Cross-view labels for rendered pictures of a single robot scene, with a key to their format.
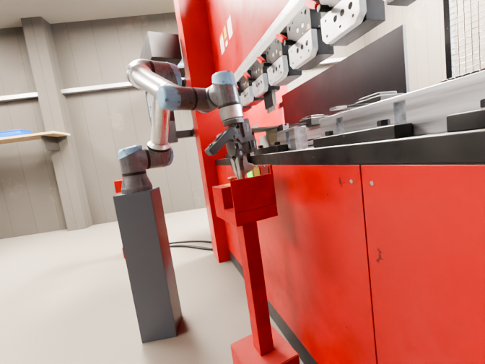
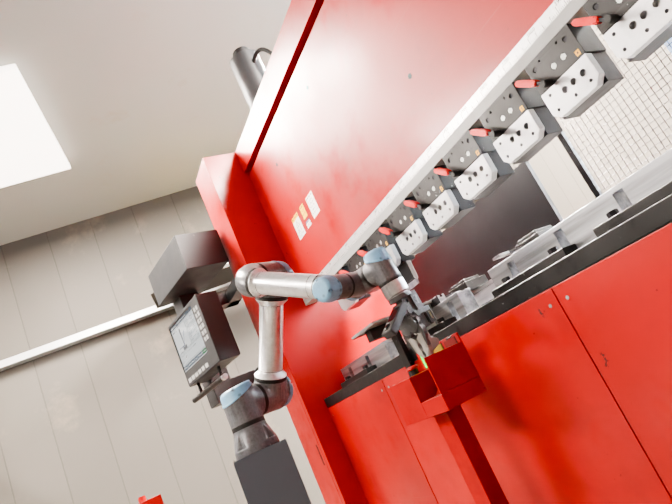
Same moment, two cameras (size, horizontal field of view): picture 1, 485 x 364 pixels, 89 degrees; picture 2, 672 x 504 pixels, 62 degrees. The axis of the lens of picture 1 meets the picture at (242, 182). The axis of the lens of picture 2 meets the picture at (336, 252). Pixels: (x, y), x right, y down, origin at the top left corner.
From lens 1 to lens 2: 0.88 m
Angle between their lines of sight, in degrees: 25
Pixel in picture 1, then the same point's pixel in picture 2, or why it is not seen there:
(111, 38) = (41, 266)
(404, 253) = (619, 341)
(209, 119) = (297, 336)
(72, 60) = not seen: outside the picture
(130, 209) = (263, 476)
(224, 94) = (385, 269)
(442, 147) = (597, 248)
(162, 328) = not seen: outside the picture
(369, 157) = (555, 277)
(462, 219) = (632, 289)
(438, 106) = (586, 225)
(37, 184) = not seen: outside the picture
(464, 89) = (595, 209)
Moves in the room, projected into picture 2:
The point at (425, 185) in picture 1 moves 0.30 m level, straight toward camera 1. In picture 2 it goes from (602, 278) to (594, 276)
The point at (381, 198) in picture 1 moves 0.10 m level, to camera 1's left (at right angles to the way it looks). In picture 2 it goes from (580, 305) to (545, 322)
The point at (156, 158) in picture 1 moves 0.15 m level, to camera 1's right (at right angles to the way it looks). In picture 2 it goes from (273, 394) to (313, 376)
